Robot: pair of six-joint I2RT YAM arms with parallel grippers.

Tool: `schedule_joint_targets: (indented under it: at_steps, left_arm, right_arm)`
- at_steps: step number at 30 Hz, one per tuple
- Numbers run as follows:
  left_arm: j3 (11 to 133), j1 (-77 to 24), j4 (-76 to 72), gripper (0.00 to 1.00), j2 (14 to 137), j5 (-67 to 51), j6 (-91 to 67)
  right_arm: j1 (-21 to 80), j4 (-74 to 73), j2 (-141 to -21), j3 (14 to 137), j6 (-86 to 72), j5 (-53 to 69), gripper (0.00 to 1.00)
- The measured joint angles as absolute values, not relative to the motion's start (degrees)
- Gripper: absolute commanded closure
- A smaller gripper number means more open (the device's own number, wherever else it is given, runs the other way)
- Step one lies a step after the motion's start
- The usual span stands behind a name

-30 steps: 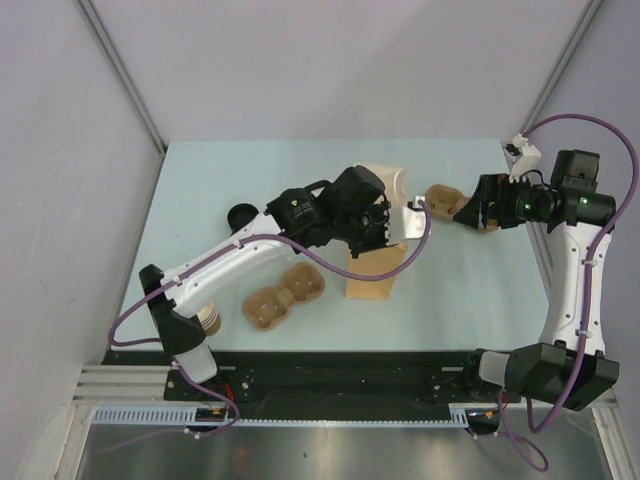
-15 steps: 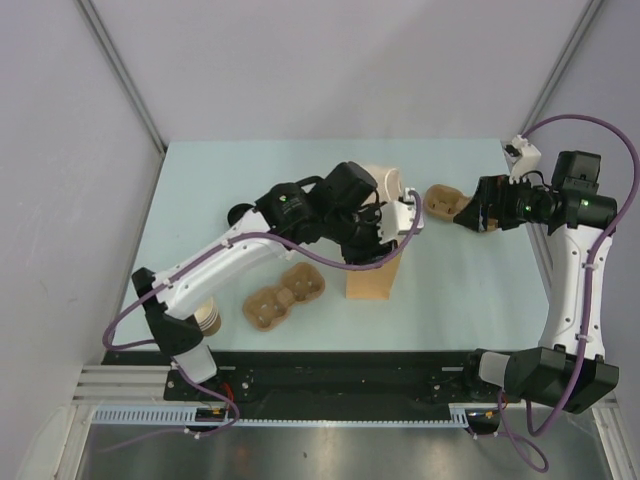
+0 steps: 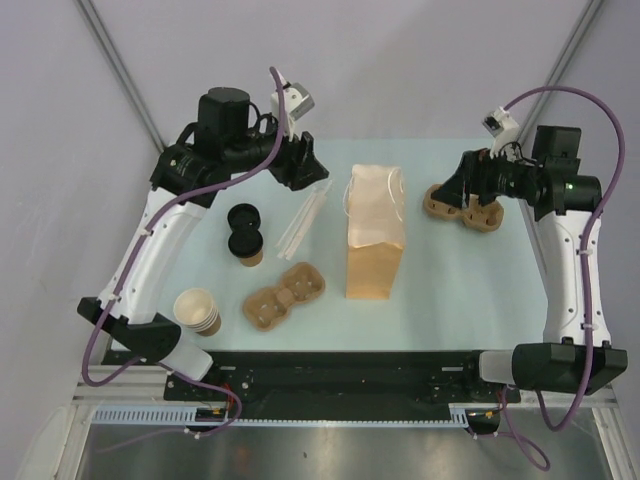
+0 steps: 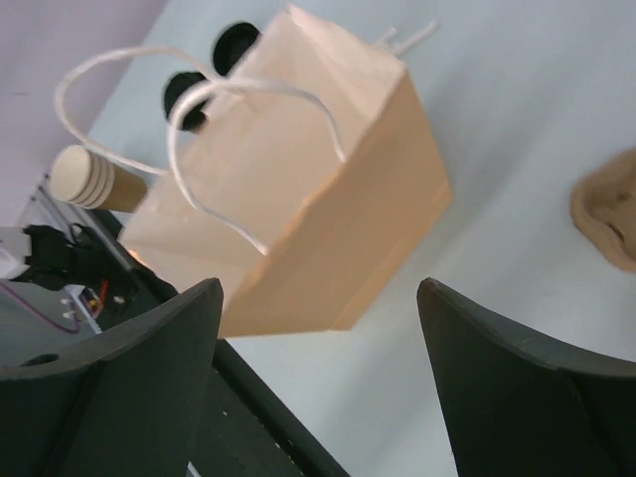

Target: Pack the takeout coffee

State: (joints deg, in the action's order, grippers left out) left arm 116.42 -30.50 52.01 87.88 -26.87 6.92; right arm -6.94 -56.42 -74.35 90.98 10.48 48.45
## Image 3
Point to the brown cardboard cup carrier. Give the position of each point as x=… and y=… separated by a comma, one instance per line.
x=268, y=307
x=483, y=218

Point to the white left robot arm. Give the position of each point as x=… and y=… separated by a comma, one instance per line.
x=211, y=154

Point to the brown paper takeout bag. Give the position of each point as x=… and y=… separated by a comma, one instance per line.
x=374, y=203

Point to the white cable duct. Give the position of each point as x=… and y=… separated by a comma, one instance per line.
x=159, y=415
x=478, y=414

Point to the stack of brown paper cups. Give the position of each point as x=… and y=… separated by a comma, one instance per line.
x=197, y=310

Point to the stack of black cup lids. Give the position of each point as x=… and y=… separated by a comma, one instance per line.
x=243, y=216

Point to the right white cable duct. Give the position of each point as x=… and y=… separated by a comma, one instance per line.
x=478, y=414

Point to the black plastic cup lid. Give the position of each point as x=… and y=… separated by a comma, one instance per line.
x=245, y=243

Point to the single brown paper cup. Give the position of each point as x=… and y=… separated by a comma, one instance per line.
x=253, y=260

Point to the left white cable duct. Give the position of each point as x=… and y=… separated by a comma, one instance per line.
x=159, y=415

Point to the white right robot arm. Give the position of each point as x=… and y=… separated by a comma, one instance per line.
x=575, y=353

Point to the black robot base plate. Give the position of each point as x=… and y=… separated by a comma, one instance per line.
x=351, y=386

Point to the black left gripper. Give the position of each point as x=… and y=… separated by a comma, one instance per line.
x=299, y=167

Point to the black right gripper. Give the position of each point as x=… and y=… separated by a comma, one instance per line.
x=472, y=177

